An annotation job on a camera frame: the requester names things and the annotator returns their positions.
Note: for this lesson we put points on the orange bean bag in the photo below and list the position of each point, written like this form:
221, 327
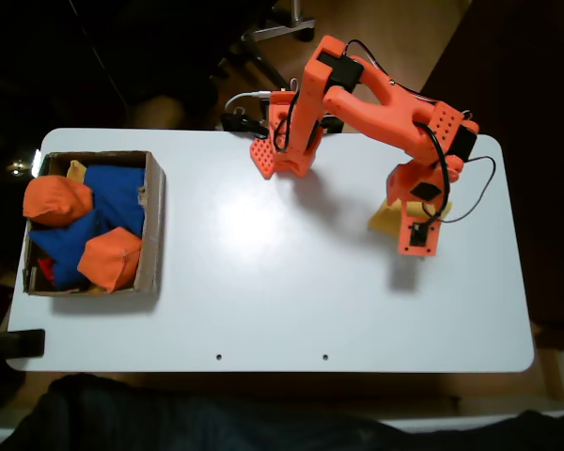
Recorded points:
56, 197
108, 258

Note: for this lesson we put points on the person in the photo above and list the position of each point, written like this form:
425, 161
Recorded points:
216, 423

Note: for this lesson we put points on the blue bean bag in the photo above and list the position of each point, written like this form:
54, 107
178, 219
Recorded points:
115, 192
66, 249

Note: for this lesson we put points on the orange camera mount plate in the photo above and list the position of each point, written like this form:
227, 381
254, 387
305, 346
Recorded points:
418, 242

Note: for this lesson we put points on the yellow bean bag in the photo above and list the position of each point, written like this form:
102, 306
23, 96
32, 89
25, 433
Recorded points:
383, 221
76, 171
95, 288

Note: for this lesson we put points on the black chair base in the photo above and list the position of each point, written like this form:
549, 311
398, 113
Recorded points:
258, 61

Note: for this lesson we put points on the cardboard box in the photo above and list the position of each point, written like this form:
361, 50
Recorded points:
152, 225

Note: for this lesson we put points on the red bean bag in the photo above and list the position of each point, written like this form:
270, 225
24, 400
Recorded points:
46, 269

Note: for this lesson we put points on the black table clamp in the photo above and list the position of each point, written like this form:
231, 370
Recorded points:
23, 343
333, 124
244, 124

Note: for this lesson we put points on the grey metal stand base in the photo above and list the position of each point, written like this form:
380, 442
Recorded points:
284, 28

